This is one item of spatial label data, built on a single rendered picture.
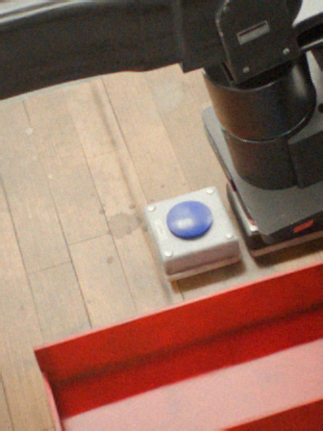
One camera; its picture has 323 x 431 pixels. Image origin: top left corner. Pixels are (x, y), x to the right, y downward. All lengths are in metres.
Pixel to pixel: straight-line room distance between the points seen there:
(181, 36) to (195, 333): 0.43
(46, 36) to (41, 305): 0.50
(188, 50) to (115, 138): 0.57
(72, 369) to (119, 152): 0.26
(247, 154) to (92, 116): 0.50
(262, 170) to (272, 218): 0.03
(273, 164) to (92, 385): 0.34
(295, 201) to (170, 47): 0.17
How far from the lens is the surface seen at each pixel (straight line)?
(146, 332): 0.95
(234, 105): 0.64
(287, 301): 0.97
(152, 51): 0.58
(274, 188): 0.71
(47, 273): 1.05
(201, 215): 1.02
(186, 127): 1.14
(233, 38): 0.58
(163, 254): 1.01
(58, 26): 0.56
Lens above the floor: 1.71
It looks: 49 degrees down
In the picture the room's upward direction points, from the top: 10 degrees counter-clockwise
